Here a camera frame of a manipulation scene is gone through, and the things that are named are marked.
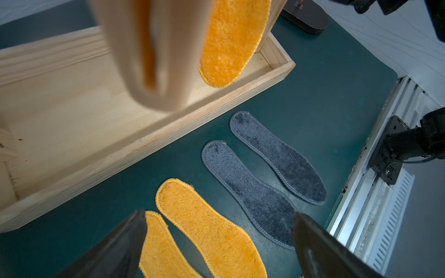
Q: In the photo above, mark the wooden clothes rack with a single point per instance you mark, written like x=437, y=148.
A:
x=67, y=122

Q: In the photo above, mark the dark grey insole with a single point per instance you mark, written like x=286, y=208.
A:
x=296, y=173

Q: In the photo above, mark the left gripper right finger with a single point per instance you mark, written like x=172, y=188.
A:
x=321, y=256

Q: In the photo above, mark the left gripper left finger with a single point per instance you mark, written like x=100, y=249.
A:
x=116, y=256

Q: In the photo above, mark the metal glass holder stand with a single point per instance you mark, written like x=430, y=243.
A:
x=306, y=15

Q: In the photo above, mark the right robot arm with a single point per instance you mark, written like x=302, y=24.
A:
x=400, y=144

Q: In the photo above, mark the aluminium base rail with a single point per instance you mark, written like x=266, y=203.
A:
x=369, y=212

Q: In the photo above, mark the yellow insole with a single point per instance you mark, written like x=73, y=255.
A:
x=160, y=256
x=226, y=248
x=233, y=35

